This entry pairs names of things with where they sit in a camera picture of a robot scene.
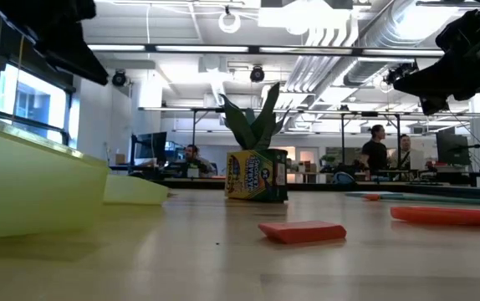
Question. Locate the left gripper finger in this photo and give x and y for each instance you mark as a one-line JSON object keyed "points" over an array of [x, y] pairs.
{"points": [[79, 54]]}

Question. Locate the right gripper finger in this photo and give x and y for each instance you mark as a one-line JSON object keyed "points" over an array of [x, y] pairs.
{"points": [[428, 81], [433, 105]]}

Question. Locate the orange marker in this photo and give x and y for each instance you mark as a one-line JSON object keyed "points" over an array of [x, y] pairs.
{"points": [[445, 215]]}

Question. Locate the translucent yellow-green pencil box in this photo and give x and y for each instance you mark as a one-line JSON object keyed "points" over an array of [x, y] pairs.
{"points": [[35, 184]]}

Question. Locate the orange-red rectangular eraser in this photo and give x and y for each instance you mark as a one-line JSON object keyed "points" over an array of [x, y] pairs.
{"points": [[302, 232]]}

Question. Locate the yellow green crayon box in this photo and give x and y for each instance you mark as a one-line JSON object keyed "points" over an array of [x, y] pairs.
{"points": [[252, 177]]}

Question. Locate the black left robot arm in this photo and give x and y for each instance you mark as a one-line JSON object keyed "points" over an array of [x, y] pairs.
{"points": [[10, 46]]}

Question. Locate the black computer monitor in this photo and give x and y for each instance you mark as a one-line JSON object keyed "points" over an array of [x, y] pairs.
{"points": [[152, 146], [452, 146]]}

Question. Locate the black overhead beam with lights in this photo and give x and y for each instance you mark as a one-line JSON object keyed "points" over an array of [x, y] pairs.
{"points": [[265, 50]]}

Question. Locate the green succulent plant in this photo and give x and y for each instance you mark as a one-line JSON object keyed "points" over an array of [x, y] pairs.
{"points": [[258, 125]]}

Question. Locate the black ceiling camera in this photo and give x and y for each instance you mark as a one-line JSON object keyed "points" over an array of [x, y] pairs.
{"points": [[257, 74], [119, 78]]}

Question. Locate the silver ventilation duct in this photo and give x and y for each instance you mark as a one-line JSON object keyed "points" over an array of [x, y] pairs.
{"points": [[386, 42]]}

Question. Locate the black table frame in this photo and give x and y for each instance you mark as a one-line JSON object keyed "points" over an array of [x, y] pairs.
{"points": [[390, 187]]}

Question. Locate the black background workstation frame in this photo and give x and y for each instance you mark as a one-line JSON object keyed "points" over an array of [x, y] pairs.
{"points": [[342, 138]]}

